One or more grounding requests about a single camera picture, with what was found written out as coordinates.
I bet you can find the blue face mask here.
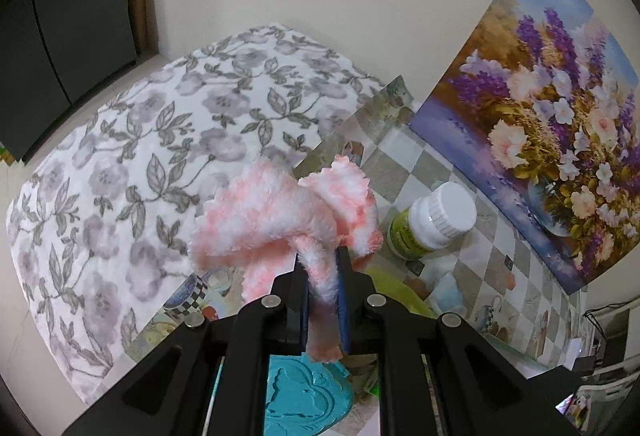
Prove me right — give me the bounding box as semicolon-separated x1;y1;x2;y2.
426;272;466;317

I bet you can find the lime green cloth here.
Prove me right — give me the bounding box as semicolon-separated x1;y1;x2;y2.
364;267;436;319

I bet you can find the pink fluffy cloth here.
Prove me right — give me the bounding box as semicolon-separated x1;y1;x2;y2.
189;156;383;362

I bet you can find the teal plastic box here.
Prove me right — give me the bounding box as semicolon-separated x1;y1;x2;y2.
264;354;354;435

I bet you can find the checkered printed tablecloth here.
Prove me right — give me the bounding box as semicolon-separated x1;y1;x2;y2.
121;74;589;436

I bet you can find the white pill bottle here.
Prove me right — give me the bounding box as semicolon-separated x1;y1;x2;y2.
386;182;477;260

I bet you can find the grey floral blanket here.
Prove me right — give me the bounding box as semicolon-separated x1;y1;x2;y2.
6;23;383;402

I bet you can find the flower painting canvas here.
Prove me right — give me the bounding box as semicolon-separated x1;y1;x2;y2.
410;0;639;293

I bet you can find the dark cabinet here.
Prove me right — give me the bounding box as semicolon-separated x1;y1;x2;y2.
1;0;148;160

